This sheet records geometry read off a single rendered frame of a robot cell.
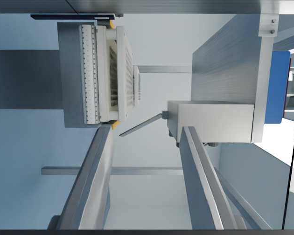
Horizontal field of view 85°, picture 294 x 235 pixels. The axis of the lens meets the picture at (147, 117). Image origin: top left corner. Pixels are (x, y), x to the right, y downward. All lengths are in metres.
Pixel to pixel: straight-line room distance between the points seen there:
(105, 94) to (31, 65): 0.32
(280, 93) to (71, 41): 0.58
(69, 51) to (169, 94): 3.38
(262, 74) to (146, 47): 3.39
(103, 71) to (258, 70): 0.39
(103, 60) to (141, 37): 3.39
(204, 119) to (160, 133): 3.55
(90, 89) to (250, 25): 0.46
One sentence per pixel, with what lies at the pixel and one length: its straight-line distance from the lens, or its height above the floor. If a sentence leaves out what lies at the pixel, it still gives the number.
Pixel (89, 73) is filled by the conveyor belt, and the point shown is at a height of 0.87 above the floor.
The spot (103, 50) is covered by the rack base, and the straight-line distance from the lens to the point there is 0.46.
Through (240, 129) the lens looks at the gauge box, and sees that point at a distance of 0.49.
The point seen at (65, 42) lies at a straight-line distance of 0.52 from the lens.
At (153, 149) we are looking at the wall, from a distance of 4.14.
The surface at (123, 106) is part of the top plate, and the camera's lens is 0.44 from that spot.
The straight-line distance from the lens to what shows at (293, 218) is 0.58.
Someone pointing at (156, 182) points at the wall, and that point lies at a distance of 4.63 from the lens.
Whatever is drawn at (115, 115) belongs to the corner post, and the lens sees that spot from 0.44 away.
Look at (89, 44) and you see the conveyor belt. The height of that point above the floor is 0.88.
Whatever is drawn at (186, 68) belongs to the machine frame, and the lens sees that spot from 1.51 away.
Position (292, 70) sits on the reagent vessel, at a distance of 0.67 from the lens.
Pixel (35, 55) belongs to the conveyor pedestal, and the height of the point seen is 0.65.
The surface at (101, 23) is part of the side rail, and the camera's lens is 0.48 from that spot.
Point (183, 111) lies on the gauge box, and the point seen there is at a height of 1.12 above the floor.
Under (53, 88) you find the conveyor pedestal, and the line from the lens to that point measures 0.64.
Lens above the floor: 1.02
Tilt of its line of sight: level
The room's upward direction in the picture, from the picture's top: 90 degrees clockwise
